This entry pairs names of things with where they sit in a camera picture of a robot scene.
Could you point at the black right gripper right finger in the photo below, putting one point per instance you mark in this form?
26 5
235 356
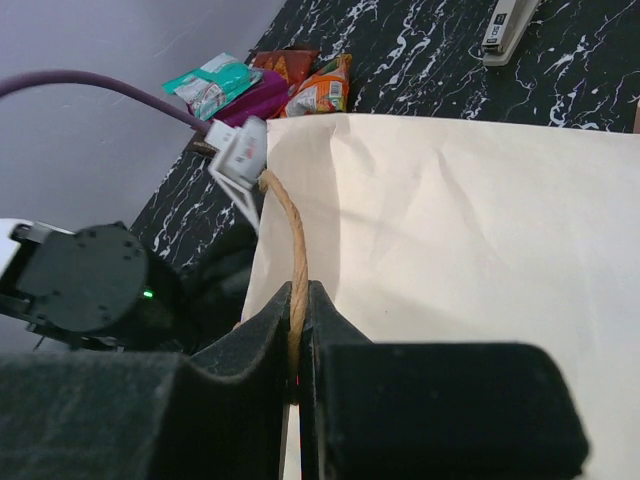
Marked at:
439 410

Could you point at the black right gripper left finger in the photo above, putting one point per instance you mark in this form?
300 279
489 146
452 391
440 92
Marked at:
220 414

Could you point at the beige paper bag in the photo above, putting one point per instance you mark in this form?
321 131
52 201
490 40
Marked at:
426 229

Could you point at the purple snack packet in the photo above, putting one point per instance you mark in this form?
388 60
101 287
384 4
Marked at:
267 94

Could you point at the green teal snack packet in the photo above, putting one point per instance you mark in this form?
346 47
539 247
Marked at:
214 85

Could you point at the orange snack packet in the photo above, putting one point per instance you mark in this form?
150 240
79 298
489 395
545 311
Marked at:
326 91

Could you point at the red snack packet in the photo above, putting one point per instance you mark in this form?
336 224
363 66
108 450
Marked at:
293 65

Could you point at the brown sea salt packet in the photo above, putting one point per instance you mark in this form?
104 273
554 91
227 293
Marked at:
203 148

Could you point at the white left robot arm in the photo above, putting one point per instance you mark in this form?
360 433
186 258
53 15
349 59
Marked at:
100 288

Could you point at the grey black stapler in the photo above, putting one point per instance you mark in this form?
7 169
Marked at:
508 22

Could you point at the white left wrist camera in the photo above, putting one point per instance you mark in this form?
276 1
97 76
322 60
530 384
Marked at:
241 156

